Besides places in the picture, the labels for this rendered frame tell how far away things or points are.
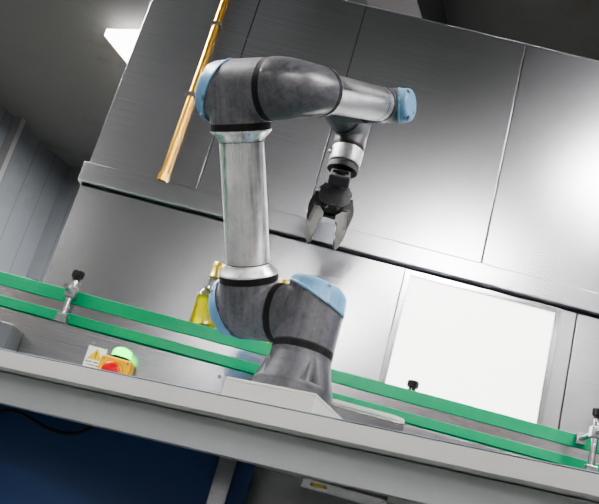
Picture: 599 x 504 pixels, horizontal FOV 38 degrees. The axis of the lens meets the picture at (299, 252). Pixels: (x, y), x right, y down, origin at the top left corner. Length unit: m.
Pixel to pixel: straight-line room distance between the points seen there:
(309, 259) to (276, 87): 0.89
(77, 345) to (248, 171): 0.66
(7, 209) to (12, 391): 4.45
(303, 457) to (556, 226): 1.27
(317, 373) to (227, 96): 0.52
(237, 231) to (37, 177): 4.85
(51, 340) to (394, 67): 1.29
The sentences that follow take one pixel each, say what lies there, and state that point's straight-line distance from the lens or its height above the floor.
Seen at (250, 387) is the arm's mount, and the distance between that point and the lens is 1.55.
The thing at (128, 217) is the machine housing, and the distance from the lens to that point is 2.47.
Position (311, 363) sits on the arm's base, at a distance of 1.57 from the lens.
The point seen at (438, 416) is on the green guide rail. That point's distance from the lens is 2.13.
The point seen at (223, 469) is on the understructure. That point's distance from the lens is 1.97.
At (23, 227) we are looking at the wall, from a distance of 6.37.
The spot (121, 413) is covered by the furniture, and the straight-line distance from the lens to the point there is 1.68.
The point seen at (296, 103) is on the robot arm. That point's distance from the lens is 1.57.
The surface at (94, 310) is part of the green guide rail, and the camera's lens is 2.10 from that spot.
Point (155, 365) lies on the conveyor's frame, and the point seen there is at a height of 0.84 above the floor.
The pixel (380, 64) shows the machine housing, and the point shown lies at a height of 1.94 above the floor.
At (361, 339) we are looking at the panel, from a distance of 2.31.
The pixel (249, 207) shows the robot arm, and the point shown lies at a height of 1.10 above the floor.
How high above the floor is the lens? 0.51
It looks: 19 degrees up
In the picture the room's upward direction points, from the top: 16 degrees clockwise
